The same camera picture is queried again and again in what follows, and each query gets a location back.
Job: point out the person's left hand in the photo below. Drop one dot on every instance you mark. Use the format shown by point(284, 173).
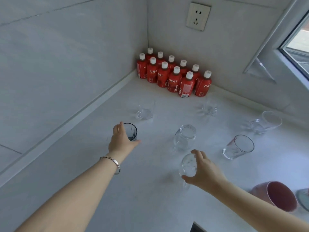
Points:
point(119, 144)

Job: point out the white table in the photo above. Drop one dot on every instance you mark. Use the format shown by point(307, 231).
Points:
point(84, 178)

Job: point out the person's left forearm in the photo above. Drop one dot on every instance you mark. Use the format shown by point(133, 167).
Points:
point(72, 202)

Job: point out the person's right hand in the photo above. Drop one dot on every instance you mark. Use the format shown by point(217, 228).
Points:
point(207, 173)

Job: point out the clear glass red print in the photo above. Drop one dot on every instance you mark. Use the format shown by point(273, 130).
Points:
point(237, 148)

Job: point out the dark grey ribbed glass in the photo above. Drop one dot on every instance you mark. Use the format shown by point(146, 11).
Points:
point(131, 132)

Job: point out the person's right forearm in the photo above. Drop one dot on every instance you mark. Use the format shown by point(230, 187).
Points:
point(253, 205)

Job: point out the white window sash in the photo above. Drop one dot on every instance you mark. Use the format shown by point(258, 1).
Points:
point(274, 33)

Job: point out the white wall socket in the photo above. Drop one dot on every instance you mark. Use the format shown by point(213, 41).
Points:
point(205, 21)

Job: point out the row of red drink bottles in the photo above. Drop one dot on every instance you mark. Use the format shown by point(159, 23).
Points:
point(173, 79)

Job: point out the pink ceramic mug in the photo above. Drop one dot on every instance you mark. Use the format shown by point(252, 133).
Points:
point(265, 190)

